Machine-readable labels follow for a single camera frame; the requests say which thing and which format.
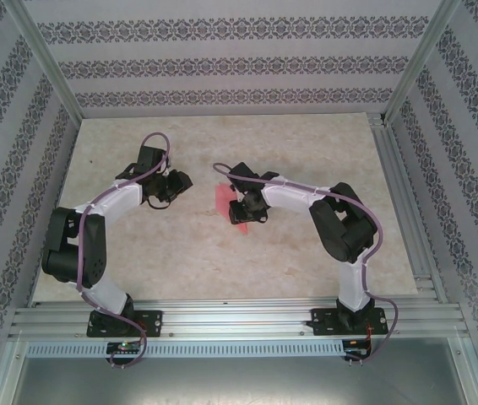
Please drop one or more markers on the aluminium frame post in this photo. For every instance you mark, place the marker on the aluminium frame post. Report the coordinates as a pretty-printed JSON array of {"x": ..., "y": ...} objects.
[
  {"x": 53, "y": 71},
  {"x": 416, "y": 63}
]

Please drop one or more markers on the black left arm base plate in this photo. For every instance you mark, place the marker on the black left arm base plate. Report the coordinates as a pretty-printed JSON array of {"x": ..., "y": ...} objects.
[{"x": 154, "y": 322}]

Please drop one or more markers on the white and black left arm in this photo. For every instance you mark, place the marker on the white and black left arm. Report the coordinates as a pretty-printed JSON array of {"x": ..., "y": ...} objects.
[{"x": 112, "y": 202}]

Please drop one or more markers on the aluminium side rail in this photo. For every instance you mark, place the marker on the aluminium side rail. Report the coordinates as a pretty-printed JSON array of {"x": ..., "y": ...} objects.
[{"x": 408, "y": 211}]

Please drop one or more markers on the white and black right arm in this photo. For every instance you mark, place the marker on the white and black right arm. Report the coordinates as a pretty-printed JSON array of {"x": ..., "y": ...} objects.
[{"x": 289, "y": 198}]

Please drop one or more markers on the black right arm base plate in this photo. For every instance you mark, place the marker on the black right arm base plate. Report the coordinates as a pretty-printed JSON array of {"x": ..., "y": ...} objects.
[{"x": 321, "y": 320}]

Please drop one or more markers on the long aluminium mounting rail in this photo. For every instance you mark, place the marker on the long aluminium mounting rail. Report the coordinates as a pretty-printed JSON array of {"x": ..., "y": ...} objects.
[{"x": 243, "y": 316}]

